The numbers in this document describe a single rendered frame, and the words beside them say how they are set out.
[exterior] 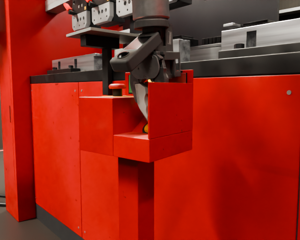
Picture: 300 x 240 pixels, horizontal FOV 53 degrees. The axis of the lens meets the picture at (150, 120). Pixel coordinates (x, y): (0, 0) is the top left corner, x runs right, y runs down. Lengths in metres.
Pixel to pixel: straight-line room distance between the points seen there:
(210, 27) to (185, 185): 0.98
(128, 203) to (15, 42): 1.42
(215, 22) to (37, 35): 1.04
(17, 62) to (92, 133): 1.31
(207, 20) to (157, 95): 1.16
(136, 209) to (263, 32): 0.56
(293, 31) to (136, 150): 0.50
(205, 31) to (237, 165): 1.03
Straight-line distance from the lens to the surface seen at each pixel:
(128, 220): 0.71
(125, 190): 0.69
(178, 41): 1.08
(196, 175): 0.88
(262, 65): 0.75
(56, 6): 1.90
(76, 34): 1.14
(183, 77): 0.69
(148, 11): 0.61
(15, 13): 1.97
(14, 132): 1.93
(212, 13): 1.69
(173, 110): 0.62
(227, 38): 0.95
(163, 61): 0.61
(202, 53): 1.34
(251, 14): 1.56
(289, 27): 0.86
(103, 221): 1.35
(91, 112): 0.66
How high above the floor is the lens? 0.80
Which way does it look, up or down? 6 degrees down
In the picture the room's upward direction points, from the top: straight up
